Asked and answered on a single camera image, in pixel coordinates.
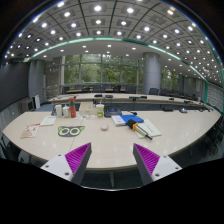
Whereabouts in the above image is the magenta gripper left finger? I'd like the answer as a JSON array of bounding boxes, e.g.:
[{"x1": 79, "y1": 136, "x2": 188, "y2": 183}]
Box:
[{"x1": 42, "y1": 143, "x2": 92, "y2": 185}]

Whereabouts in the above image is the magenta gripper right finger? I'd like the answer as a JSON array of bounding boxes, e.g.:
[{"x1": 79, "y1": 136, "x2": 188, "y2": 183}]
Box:
[{"x1": 133, "y1": 143, "x2": 181, "y2": 185}]

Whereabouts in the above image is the pink computer mouse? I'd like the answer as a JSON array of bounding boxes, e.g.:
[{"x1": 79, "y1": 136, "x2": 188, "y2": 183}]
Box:
[{"x1": 101, "y1": 124, "x2": 109, "y2": 131}]

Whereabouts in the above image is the white open booklet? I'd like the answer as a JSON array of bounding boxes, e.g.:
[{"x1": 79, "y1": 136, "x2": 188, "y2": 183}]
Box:
[{"x1": 139, "y1": 119, "x2": 161, "y2": 137}]

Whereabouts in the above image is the white paper sheet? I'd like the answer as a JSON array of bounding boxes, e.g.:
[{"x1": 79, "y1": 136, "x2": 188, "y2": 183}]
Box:
[{"x1": 40, "y1": 116, "x2": 56, "y2": 126}]

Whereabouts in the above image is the blue notebook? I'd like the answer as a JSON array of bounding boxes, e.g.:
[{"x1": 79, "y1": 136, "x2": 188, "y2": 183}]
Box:
[{"x1": 120, "y1": 114, "x2": 144, "y2": 124}]

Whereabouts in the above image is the pink white snack packet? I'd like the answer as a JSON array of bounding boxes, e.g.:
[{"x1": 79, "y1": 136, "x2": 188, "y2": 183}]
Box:
[{"x1": 21, "y1": 123, "x2": 40, "y2": 139}]

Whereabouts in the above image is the red water bottle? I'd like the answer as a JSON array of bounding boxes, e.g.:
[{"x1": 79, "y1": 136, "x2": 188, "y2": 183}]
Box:
[{"x1": 69, "y1": 97, "x2": 76, "y2": 118}]

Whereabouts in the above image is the white cylindrical cup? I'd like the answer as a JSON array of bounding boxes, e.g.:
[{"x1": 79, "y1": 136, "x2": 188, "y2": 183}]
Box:
[{"x1": 55, "y1": 104, "x2": 62, "y2": 117}]

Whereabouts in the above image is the white green paper cup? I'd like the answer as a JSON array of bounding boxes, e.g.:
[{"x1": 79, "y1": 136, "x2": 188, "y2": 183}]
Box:
[{"x1": 96, "y1": 104, "x2": 104, "y2": 118}]

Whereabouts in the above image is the long curved conference desk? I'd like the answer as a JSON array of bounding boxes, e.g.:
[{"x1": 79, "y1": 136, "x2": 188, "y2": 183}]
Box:
[{"x1": 49, "y1": 93, "x2": 212, "y2": 110}]

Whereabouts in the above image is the grey round pillar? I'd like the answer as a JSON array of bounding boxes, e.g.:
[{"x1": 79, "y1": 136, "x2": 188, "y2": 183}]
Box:
[{"x1": 143, "y1": 52, "x2": 161, "y2": 94}]

